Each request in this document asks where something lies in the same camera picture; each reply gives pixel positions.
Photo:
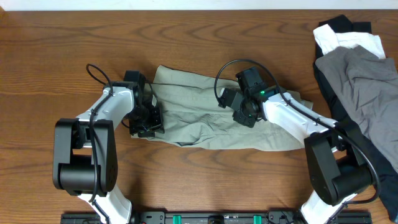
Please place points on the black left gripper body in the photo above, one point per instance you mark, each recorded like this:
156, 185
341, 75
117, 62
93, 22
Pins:
148, 125

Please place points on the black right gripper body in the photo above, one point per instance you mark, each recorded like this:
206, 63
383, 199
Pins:
244, 116

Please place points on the khaki grey shorts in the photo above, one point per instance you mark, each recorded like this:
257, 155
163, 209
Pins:
192, 117

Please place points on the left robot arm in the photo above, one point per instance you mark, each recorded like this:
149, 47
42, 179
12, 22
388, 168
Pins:
85, 162

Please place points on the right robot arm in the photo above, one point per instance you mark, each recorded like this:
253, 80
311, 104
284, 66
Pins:
339, 169

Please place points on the white shirt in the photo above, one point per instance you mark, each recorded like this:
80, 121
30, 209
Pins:
328, 41

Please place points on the dark grey garment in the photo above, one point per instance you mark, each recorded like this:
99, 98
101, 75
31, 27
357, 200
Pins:
367, 88

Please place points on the black garment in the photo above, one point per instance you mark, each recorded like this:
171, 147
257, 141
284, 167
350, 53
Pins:
386, 172

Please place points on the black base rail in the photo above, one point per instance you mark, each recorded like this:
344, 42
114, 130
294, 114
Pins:
217, 217

